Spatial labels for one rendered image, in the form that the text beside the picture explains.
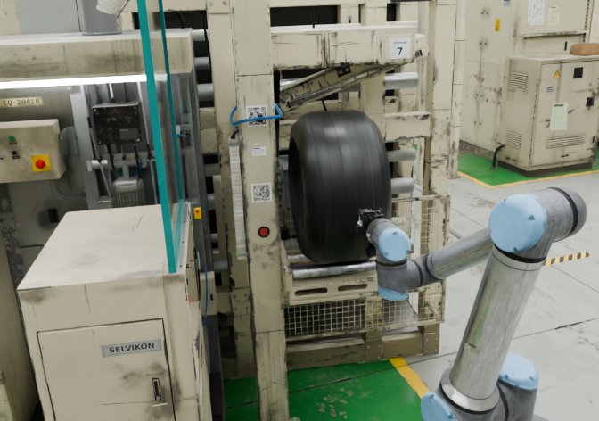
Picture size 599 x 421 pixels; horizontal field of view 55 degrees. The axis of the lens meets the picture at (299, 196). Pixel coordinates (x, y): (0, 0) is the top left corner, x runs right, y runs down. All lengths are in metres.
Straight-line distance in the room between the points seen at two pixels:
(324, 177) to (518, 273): 0.87
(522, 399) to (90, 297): 1.16
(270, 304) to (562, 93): 4.92
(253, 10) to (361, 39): 0.53
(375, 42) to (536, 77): 4.19
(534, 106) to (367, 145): 4.56
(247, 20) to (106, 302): 1.06
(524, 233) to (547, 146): 5.48
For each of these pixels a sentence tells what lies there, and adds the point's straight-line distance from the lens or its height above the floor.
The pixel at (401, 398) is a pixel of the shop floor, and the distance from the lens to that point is 3.09.
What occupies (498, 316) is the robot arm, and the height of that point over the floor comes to 1.20.
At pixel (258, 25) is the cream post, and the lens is 2.06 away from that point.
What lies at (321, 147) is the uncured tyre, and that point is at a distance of 2.03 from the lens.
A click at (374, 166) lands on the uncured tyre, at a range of 2.03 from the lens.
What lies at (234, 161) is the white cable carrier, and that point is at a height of 1.34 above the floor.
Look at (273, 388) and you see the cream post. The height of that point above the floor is 0.34.
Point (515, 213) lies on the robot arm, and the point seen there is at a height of 1.46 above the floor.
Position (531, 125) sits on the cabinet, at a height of 0.58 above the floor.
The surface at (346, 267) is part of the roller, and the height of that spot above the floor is 0.91.
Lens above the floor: 1.90
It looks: 19 degrees down
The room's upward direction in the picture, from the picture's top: 2 degrees counter-clockwise
